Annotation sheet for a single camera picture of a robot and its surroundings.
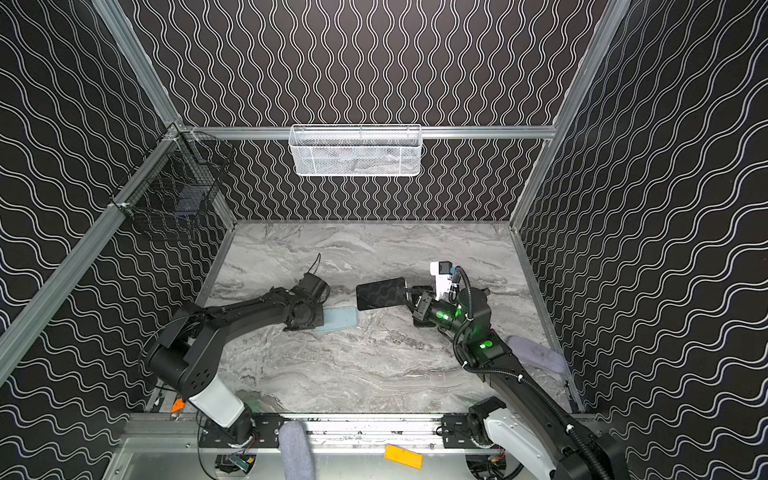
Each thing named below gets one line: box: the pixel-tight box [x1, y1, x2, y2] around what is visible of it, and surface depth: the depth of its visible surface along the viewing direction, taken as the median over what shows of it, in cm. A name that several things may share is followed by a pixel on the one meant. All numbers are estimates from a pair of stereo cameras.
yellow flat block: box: [384, 444, 423, 470], surface depth 72 cm
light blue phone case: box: [313, 307, 359, 332], surface depth 97 cm
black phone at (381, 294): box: [356, 277, 407, 311], surface depth 74 cm
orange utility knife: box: [171, 397, 186, 413], surface depth 80 cm
